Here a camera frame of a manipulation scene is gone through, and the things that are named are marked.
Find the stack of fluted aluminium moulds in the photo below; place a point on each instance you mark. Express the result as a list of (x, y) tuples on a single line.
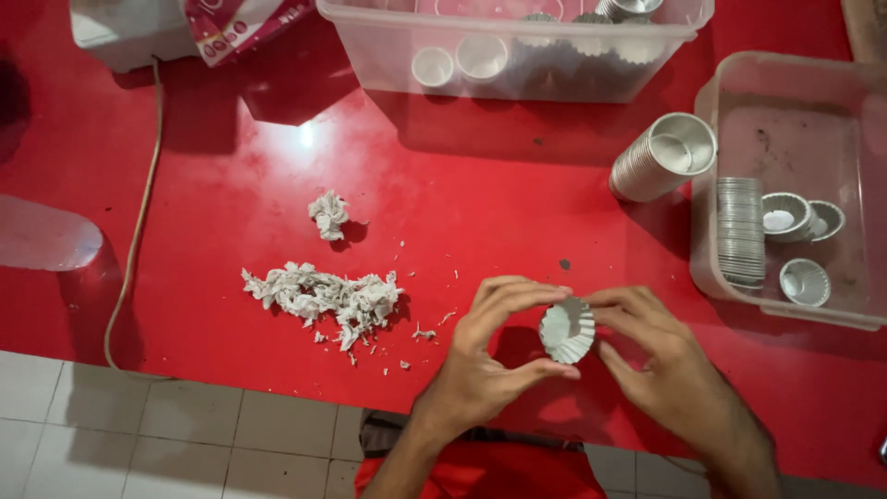
[(740, 232)]

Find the clear plastic bottle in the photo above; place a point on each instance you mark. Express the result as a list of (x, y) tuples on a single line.
[(45, 233)]

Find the stack of smooth aluminium cups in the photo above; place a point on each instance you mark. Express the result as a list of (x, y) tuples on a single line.
[(658, 158)]

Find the person's red shirt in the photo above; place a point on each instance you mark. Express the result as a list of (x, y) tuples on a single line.
[(478, 471)]

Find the crumpled white paper ball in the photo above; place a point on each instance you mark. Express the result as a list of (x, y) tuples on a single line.
[(328, 215)]

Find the fluted mould with white liner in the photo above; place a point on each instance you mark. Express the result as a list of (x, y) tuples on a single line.
[(785, 216)]

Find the group of fluted moulds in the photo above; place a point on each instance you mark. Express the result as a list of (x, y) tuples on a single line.
[(589, 52)]

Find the small fluted aluminium mould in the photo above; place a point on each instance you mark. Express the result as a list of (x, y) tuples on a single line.
[(828, 220), (804, 282)]

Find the pile of shredded white paper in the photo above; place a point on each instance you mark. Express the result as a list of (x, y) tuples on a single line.
[(326, 296)]

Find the fluted aluminium tart mould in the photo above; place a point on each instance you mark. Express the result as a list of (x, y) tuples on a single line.
[(567, 331)]

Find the red and white plastic packet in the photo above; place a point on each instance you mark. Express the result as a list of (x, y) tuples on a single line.
[(239, 28)]

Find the clear plastic tub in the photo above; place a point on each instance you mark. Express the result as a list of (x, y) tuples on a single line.
[(790, 194)]

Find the white appliance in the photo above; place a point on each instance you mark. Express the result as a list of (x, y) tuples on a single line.
[(128, 31)]

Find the stack of shiny metal cups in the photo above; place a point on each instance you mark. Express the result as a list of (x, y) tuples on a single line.
[(627, 7)]

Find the person's left hand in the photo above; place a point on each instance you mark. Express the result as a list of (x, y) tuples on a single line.
[(478, 374)]

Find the person's right hand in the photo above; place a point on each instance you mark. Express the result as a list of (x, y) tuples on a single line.
[(665, 374)]

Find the clear plastic storage box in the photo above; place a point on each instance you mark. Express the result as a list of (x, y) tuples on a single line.
[(513, 48)]

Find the white round cup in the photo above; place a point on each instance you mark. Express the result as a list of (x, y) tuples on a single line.
[(432, 67), (481, 58)]

